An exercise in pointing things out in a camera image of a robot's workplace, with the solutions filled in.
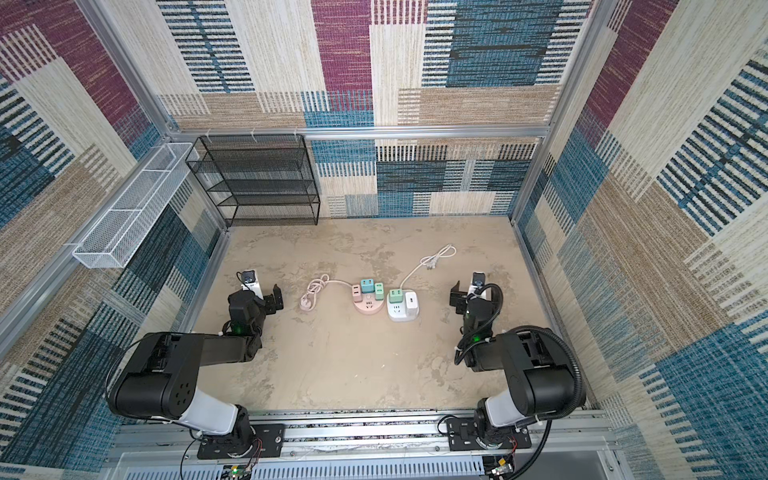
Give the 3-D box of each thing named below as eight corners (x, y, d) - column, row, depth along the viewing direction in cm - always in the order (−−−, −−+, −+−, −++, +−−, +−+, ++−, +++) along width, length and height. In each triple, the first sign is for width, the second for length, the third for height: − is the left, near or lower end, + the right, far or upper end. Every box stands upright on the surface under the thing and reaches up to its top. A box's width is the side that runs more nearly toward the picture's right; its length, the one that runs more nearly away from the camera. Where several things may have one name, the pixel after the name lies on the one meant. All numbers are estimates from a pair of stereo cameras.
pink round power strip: (355, 307, 98) (353, 300, 95) (369, 294, 101) (368, 287, 98) (369, 320, 95) (368, 313, 92) (383, 306, 98) (383, 299, 95)
